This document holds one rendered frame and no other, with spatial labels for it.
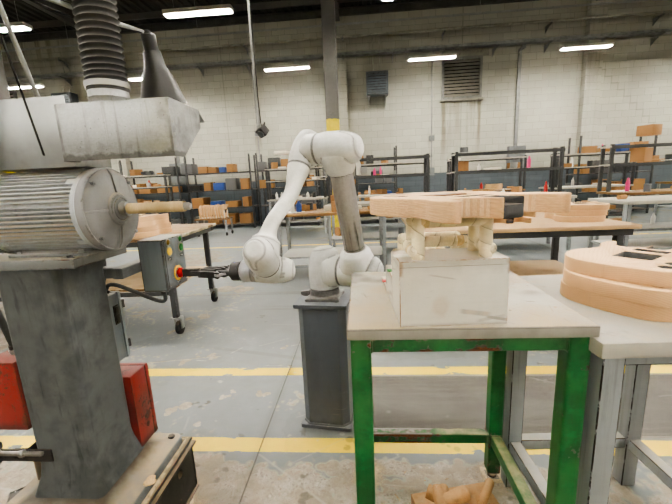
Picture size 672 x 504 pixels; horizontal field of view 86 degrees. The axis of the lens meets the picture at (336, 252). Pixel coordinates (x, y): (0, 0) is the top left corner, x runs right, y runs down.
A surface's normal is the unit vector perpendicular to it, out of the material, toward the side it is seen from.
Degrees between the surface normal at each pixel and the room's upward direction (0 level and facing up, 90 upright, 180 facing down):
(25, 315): 90
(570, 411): 90
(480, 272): 90
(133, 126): 90
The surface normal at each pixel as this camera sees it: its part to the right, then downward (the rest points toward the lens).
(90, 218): 0.85, 0.14
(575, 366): -0.07, 0.20
